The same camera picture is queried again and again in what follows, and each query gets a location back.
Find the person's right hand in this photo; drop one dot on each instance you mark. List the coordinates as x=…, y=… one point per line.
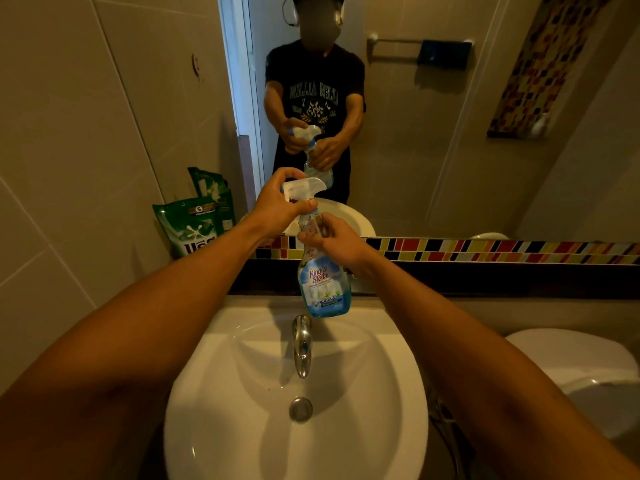
x=342, y=247

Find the person's left hand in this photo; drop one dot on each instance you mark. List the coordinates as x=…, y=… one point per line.
x=272, y=207

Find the white spray trigger head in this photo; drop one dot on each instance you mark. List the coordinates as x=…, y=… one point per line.
x=305, y=188

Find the clear spray bottle blue label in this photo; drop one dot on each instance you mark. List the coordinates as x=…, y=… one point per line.
x=324, y=294

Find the green detergent refill pouch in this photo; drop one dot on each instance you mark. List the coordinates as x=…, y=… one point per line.
x=185, y=227

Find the person's left forearm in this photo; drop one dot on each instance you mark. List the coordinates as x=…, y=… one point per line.
x=150, y=354

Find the person's right forearm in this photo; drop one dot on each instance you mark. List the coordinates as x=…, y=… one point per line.
x=475, y=369

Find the chrome faucet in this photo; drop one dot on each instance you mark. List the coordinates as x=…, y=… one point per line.
x=302, y=344

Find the colourful mosaic tile strip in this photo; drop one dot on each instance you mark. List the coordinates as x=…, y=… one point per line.
x=475, y=249

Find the white ceramic sink basin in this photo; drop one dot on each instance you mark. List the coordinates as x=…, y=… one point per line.
x=360, y=394

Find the black stone ledge shelf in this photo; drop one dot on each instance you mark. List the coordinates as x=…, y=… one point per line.
x=500, y=280

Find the chrome sink drain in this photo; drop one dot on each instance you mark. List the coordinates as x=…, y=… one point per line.
x=301, y=409

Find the white toilet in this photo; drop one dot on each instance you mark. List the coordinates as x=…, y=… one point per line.
x=565, y=357

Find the large wall mirror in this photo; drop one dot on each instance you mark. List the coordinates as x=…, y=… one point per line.
x=425, y=144

